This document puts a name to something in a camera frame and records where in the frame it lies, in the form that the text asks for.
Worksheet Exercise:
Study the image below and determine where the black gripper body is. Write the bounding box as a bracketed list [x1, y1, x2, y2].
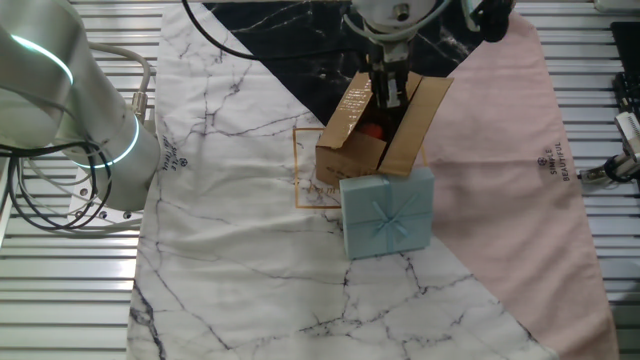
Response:
[367, 40, 414, 75]

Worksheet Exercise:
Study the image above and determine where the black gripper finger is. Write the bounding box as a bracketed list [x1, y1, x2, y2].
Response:
[389, 69, 410, 109]
[369, 70, 392, 109]

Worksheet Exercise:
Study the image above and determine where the brown cardboard box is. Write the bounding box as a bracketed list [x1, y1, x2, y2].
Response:
[314, 71, 455, 189]

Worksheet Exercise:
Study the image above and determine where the light blue gift box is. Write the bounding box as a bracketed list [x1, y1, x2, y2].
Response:
[338, 166, 436, 260]

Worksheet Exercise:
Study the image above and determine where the marble pink black cloth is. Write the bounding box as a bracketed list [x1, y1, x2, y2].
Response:
[124, 0, 621, 360]

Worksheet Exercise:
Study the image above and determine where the black cable with ferrite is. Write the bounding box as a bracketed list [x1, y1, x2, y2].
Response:
[477, 0, 515, 44]

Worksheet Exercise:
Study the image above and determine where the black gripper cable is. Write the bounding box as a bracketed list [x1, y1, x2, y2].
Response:
[181, 0, 361, 62]

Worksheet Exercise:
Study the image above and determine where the black cable with silver plug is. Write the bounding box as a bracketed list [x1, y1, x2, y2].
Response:
[578, 154, 640, 184]

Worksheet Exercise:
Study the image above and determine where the small silver camera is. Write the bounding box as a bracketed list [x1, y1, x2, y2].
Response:
[614, 112, 640, 162]

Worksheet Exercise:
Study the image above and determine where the grey cable with metal plug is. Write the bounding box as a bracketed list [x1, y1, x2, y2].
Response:
[87, 42, 154, 126]

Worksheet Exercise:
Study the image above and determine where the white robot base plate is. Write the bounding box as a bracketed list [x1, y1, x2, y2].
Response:
[66, 162, 147, 227]

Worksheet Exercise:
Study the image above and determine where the black base cable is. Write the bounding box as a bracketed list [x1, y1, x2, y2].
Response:
[0, 139, 116, 234]

